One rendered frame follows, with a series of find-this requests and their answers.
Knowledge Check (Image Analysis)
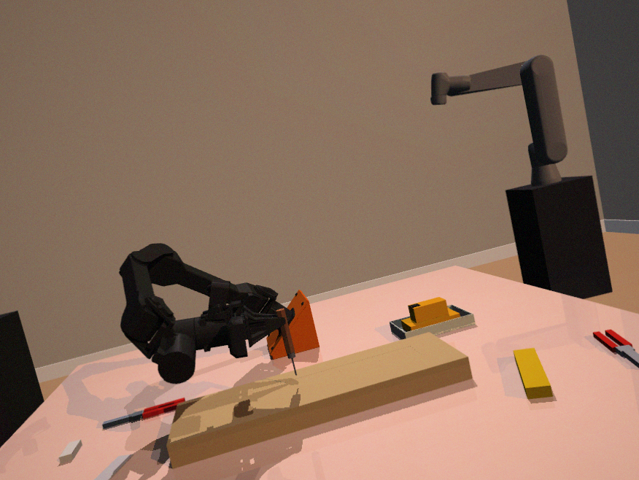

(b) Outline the tan wooden floor panel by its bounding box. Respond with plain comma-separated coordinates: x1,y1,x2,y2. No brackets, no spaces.
166,332,472,469

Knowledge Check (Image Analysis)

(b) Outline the brown-handled awl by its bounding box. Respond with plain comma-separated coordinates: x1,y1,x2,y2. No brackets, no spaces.
276,309,297,375

